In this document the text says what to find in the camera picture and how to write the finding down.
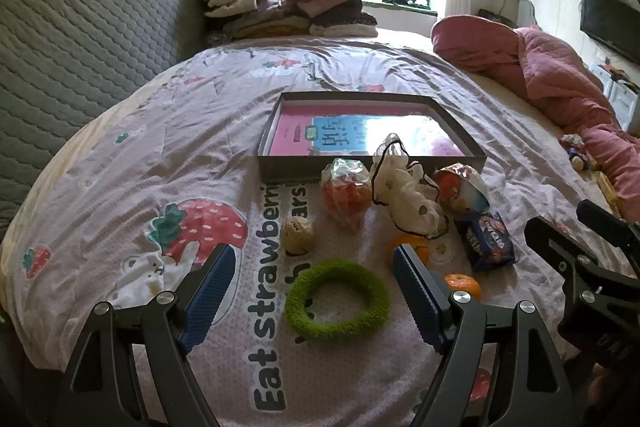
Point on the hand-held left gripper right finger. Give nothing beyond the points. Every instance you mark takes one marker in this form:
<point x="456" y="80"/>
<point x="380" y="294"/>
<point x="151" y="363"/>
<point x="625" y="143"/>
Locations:
<point x="420" y="297"/>

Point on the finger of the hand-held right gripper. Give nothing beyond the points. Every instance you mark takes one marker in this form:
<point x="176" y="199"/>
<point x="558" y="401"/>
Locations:
<point x="550" y="239"/>
<point x="602" y="217"/>

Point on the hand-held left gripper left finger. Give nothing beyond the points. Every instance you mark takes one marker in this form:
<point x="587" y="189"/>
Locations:
<point x="212" y="292"/>

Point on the orange tangerine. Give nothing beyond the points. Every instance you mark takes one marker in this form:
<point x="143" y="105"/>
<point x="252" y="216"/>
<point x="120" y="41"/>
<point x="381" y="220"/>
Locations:
<point x="407" y="239"/>
<point x="462" y="284"/>

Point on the blue cookie packet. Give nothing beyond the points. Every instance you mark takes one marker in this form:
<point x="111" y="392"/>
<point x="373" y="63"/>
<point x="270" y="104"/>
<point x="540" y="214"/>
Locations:
<point x="487" y="239"/>

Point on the red white toy egg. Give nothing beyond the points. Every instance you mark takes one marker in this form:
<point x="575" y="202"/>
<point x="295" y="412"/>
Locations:
<point x="457" y="194"/>

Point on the walnut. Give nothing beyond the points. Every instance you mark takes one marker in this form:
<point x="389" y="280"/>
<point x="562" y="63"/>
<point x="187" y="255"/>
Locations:
<point x="298" y="234"/>

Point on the round foil snack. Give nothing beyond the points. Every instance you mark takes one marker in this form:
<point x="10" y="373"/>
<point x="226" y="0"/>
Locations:
<point x="345" y="199"/>

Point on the pink tray box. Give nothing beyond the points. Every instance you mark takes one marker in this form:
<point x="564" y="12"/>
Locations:
<point x="290" y="167"/>

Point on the small clear plastic cup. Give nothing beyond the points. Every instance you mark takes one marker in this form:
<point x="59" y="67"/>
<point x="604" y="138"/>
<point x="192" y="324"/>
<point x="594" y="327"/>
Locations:
<point x="442" y="252"/>

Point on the white storage cabinet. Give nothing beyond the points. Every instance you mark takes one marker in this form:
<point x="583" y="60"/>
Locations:
<point x="620" y="94"/>

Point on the bed with cream sheet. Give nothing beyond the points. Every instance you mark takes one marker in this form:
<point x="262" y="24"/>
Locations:
<point x="510" y="99"/>

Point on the pink quilt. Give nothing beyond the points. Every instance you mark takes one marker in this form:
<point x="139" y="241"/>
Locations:
<point x="550" y="67"/>

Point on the pink book with blue label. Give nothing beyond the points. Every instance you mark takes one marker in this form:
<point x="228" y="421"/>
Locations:
<point x="295" y="132"/>

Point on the strawberry printed bed sheet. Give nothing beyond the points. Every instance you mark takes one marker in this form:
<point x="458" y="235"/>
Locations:
<point x="200" y="107"/>

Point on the black television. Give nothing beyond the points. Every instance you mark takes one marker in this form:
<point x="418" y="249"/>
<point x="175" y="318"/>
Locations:
<point x="610" y="22"/>

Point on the grey quilted headboard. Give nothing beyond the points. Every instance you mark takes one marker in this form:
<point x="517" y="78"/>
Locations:
<point x="75" y="47"/>

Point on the pile of folded clothes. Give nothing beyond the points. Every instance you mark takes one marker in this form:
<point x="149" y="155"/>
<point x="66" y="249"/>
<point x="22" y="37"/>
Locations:
<point x="280" y="14"/>

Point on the arched white frame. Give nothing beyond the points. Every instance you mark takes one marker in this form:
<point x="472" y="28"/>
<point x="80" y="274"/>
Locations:
<point x="526" y="12"/>

